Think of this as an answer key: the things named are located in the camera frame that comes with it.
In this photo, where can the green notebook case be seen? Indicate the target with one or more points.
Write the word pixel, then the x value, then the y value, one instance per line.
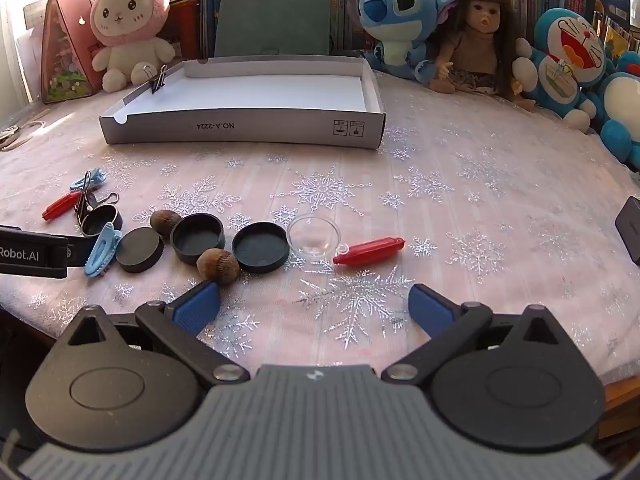
pixel 272 25

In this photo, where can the brown nut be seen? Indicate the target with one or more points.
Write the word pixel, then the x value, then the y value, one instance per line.
pixel 165 221
pixel 218 266

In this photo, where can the blue alien plush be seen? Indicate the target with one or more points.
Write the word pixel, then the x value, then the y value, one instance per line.
pixel 395 10

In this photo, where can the clear plastic dome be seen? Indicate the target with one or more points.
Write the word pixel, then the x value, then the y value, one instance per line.
pixel 312 237

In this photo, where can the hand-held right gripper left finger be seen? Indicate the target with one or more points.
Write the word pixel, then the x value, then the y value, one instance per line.
pixel 197 307

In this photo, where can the white cardboard box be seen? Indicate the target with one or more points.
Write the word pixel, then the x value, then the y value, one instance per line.
pixel 250 130

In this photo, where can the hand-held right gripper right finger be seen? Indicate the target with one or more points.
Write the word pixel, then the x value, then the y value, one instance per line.
pixel 430 310

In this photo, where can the brown-haired doll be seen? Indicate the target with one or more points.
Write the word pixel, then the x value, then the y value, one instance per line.
pixel 480 35

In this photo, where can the blue hair clip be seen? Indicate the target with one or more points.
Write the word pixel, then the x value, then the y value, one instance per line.
pixel 102 250
pixel 90 179

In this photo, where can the black metal-rimmed round cup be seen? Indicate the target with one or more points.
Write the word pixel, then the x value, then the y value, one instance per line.
pixel 101 222

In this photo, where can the blue robot cat plush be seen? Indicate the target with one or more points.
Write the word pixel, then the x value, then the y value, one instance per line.
pixel 620 105
pixel 565 50

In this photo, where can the black binder clip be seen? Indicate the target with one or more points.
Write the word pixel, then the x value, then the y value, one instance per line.
pixel 81 206
pixel 156 82

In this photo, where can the black round cap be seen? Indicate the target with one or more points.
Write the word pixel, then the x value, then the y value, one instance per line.
pixel 260 249
pixel 197 237

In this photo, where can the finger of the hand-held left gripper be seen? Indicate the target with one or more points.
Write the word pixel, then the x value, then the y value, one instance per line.
pixel 79 255

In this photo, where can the red plastic crate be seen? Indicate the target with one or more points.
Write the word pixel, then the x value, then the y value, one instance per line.
pixel 185 27

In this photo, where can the black device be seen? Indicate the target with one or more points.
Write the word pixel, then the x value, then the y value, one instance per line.
pixel 630 230

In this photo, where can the pink bunny plush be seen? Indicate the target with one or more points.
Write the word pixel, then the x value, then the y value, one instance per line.
pixel 127 15

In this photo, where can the red plastic clip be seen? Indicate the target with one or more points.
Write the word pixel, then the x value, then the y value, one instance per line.
pixel 370 251
pixel 57 208

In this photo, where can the pink house-shaped bag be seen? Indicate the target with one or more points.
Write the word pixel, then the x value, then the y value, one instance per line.
pixel 65 50

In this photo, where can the black solid disc cap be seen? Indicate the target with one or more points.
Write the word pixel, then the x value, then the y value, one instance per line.
pixel 140 251

